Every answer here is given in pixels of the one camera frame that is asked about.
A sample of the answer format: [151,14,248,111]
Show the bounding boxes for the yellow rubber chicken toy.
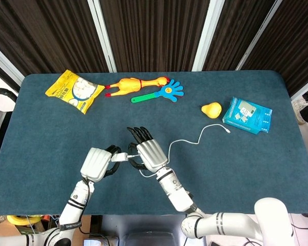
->
[104,75,170,98]

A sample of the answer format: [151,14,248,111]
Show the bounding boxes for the yellow plastic ring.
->
[6,215,42,227]

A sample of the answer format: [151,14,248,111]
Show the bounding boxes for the brown cardboard box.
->
[79,215,92,235]

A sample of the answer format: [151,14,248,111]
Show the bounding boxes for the dark brown ribbed panel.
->
[242,0,308,97]
[100,0,210,73]
[0,0,110,76]
[202,0,275,72]

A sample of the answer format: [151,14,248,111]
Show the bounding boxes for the blue product box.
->
[222,96,273,135]

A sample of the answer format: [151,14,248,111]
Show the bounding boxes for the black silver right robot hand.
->
[127,126,169,173]

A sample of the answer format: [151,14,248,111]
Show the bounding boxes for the white frame post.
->
[290,80,308,101]
[191,0,225,72]
[0,40,25,85]
[87,0,118,73]
[235,0,283,71]

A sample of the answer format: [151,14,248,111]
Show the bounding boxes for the yellow pear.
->
[201,101,222,119]

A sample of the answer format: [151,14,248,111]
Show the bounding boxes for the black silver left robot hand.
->
[80,145,123,183]

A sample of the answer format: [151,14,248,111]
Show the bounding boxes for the white sneaker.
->
[292,99,308,126]

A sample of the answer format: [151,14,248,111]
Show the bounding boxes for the white power adapter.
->
[110,152,129,162]

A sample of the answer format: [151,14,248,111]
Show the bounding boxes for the teal felt table cloth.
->
[0,70,308,216]

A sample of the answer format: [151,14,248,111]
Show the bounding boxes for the blue hand clapper green handle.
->
[130,79,185,104]

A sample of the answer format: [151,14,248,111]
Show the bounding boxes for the white charger with cable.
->
[127,124,231,178]

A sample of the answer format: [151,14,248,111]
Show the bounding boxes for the yellow snack bag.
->
[45,69,106,115]

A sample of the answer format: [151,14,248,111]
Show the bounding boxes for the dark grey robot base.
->
[102,214,193,246]

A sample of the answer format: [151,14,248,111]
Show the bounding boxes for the black chair armrest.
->
[0,88,18,103]

